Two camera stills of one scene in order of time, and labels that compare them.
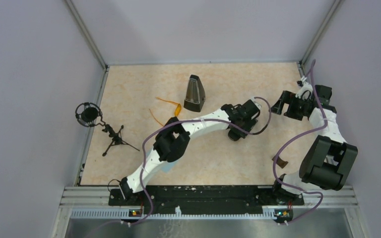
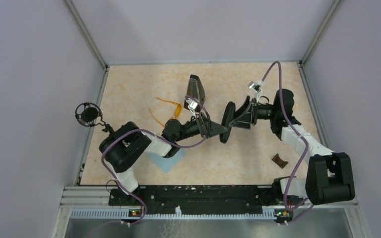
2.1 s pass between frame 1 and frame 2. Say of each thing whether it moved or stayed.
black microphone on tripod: stayed
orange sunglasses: stayed
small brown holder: stayed
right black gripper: moved
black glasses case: moved
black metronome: stayed
